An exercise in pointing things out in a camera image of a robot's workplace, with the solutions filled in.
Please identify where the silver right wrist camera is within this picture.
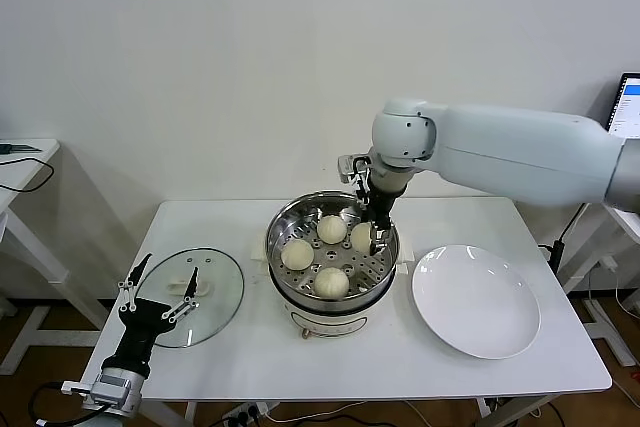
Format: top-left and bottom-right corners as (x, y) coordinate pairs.
(337, 153), (375, 208)

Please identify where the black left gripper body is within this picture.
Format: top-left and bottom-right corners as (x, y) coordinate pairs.
(102, 299), (177, 378)

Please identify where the black cable with white plug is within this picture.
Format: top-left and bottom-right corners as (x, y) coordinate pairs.
(537, 201), (591, 271)

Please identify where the white electric cooker pot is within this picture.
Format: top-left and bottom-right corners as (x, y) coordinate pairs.
(248, 231), (414, 343)

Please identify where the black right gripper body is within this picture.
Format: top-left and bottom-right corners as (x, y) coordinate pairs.
(367, 189), (401, 233)

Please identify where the stainless steel steamer basket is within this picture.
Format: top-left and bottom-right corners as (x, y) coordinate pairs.
(263, 190), (401, 311)

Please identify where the white side table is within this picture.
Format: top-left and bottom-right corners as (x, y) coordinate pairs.
(554, 204), (640, 368)
(0, 139), (111, 378)

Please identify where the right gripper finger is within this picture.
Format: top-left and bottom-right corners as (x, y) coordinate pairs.
(354, 185), (371, 223)
(368, 226), (390, 256)

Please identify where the white round plate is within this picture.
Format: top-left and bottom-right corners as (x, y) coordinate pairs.
(410, 245), (542, 360)

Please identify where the white power strip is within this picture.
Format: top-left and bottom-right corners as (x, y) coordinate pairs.
(222, 400), (282, 423)

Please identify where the grey open laptop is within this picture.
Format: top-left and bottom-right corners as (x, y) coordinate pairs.
(604, 71), (640, 138)

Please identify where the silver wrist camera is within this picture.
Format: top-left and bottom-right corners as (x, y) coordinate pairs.
(61, 367), (144, 418)
(337, 153), (375, 208)

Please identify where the white steamed baozi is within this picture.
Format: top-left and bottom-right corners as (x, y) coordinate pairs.
(349, 223), (375, 256)
(313, 266), (350, 301)
(315, 215), (347, 246)
(279, 239), (315, 272)

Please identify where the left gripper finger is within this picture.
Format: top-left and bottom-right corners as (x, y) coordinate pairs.
(160, 266), (201, 324)
(116, 253), (153, 317)

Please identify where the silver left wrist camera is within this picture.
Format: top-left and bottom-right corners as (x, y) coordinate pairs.
(61, 367), (144, 418)

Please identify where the round glass pot lid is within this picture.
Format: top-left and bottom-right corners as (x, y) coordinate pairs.
(132, 246), (245, 348)

